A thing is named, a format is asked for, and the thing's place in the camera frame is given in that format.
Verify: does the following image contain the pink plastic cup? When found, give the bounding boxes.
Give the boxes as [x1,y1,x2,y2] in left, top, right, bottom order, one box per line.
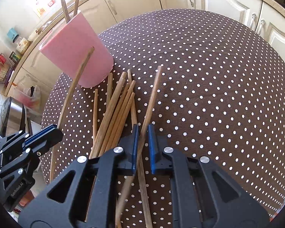
[39,12,114,88]

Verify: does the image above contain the cream lower kitchen cabinets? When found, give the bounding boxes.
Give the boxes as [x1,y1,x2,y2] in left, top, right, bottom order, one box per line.
[79,0,285,61]

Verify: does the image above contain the wooden chopstick on table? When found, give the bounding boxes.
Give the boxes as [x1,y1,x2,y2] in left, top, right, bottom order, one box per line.
[106,73,113,108]
[98,83,130,157]
[127,69,153,227]
[103,81,135,151]
[111,92,135,148]
[89,72,127,159]
[92,89,98,145]

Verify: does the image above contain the stainless rice cooker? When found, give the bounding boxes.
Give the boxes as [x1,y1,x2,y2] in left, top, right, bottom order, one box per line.
[0,97,26,139]

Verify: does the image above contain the brown polka dot tablecloth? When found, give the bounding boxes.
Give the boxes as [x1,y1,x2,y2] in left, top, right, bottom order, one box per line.
[40,8,285,228]

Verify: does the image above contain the jar with yellow label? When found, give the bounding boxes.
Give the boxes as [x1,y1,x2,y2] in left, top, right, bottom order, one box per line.
[16,37,31,55]

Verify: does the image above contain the teal box on counter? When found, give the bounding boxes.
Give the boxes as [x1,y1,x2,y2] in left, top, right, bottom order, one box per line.
[7,28,19,43]

